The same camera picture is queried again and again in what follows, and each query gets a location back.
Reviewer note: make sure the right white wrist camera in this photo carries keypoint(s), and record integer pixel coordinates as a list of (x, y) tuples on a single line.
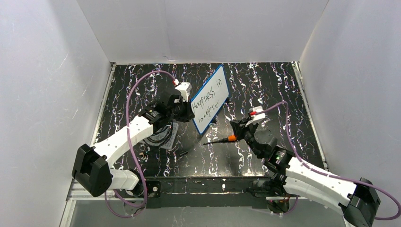
[(256, 115)]

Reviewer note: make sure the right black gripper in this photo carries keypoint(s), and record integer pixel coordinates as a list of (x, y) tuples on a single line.
[(243, 129)]

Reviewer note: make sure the blue framed whiteboard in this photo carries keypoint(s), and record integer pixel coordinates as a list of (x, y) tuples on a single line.
[(209, 99)]

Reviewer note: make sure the clear plastic box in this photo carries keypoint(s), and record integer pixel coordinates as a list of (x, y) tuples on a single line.
[(162, 138)]

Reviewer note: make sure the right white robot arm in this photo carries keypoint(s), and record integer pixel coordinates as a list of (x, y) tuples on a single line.
[(357, 202)]

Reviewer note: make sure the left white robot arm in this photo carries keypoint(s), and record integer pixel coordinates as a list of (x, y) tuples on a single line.
[(93, 164)]

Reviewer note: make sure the orange handled screwdriver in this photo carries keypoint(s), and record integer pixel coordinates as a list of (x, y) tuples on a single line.
[(228, 139)]

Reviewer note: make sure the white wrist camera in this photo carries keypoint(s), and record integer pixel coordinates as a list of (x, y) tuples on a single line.
[(256, 115), (184, 88)]

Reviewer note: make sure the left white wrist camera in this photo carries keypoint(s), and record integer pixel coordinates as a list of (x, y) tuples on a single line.
[(184, 88)]

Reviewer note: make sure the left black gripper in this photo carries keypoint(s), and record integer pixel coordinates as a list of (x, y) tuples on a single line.
[(185, 110)]

